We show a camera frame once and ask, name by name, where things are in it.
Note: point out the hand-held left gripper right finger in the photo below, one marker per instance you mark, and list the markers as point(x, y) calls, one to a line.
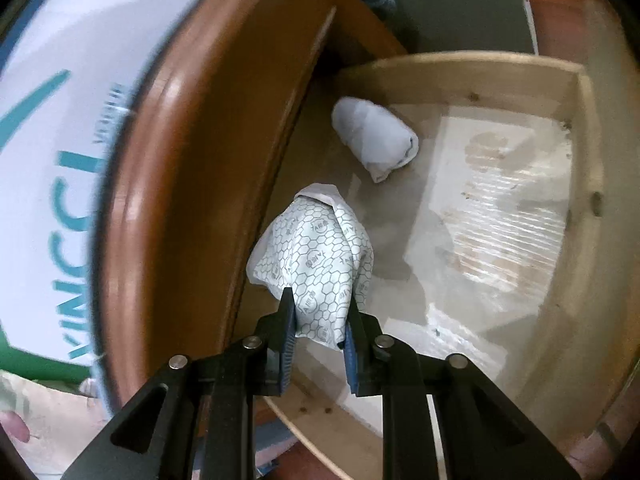
point(356, 360)

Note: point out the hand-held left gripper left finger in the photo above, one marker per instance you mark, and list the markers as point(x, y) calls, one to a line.
point(287, 345)

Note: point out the white hexagon print underwear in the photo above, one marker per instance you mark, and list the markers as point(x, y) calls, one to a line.
point(310, 270)

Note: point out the pale blue-white underwear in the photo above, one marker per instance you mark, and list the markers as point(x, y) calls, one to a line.
point(370, 135)

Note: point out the wooden drawer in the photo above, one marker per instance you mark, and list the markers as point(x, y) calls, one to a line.
point(585, 260)

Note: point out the white Vincci bag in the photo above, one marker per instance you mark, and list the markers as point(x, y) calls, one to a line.
point(60, 160)

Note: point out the white drawer liner sheet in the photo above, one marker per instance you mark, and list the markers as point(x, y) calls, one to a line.
point(500, 240)

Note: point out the wooden nightstand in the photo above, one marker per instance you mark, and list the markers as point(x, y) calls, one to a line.
point(165, 185)

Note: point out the floral printed cloth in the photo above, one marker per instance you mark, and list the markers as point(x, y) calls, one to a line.
point(50, 425)

